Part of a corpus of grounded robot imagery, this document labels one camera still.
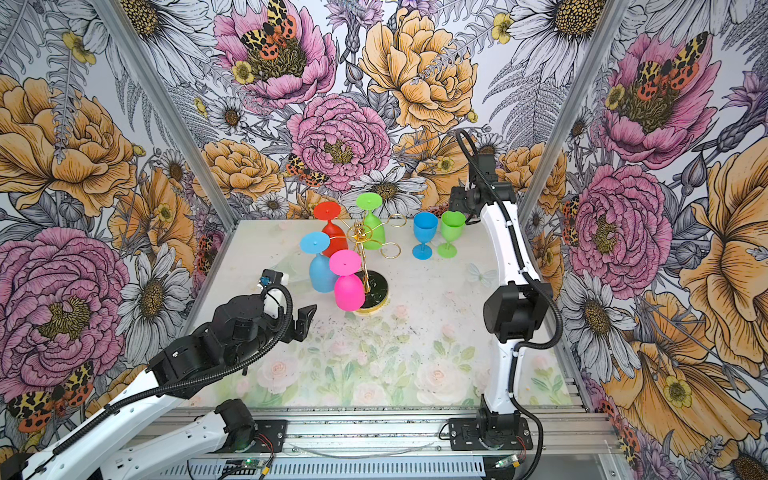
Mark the green wine glass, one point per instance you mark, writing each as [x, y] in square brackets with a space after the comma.
[373, 229]
[452, 224]

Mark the silver aluminium corner post right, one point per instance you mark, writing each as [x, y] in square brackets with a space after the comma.
[604, 34]

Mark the red wine glass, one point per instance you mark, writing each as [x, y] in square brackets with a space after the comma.
[328, 211]

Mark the grey slotted cable duct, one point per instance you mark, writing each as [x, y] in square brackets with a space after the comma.
[418, 467]

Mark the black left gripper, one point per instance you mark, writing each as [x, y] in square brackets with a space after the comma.
[304, 317]

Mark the green circuit board left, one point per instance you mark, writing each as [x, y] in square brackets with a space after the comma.
[248, 467]

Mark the green circuit board right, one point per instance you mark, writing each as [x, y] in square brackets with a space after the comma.
[513, 461]

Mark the blue wine glass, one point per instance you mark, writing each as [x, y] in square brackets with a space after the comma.
[425, 228]
[322, 279]

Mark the silver aluminium corner post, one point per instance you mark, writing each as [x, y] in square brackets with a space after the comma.
[138, 59]
[604, 34]

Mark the silver aluminium front rail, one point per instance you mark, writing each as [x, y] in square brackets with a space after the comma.
[573, 445]

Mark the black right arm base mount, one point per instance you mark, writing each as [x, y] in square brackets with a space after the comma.
[488, 431]

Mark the silver aluminium corner post left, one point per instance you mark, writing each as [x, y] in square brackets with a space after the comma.
[138, 59]

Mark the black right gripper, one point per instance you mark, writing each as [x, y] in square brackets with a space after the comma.
[455, 202]

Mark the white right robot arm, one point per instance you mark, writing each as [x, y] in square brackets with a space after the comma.
[513, 312]

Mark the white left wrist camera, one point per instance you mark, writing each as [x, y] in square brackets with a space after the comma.
[273, 299]

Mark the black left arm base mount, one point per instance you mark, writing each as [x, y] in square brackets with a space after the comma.
[261, 436]

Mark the gold wire wine glass rack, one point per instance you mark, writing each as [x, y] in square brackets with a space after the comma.
[377, 288]

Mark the green circuit board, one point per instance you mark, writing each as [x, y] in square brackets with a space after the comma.
[248, 467]
[513, 461]

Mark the pink wine glass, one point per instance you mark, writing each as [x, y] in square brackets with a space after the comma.
[349, 289]

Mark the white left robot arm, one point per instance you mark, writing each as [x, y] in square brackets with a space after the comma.
[241, 332]

